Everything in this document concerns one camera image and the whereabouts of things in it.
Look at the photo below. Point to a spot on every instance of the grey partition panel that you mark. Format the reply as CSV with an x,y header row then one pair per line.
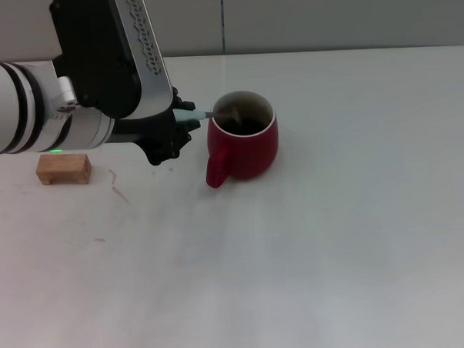
x,y
344,15
14,29

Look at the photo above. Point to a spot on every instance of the light wooden block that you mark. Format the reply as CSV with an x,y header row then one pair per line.
x,y
66,167

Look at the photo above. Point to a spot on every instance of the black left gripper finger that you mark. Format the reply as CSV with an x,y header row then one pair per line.
x,y
184,131
183,105

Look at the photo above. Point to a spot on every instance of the red ceramic cup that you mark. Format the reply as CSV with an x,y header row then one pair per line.
x,y
250,154

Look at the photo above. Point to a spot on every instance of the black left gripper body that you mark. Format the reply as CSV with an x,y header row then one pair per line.
x,y
159,138

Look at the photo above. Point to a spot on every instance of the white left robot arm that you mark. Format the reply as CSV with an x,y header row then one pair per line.
x,y
17,106

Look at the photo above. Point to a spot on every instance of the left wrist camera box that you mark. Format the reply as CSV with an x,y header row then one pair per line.
x,y
103,56

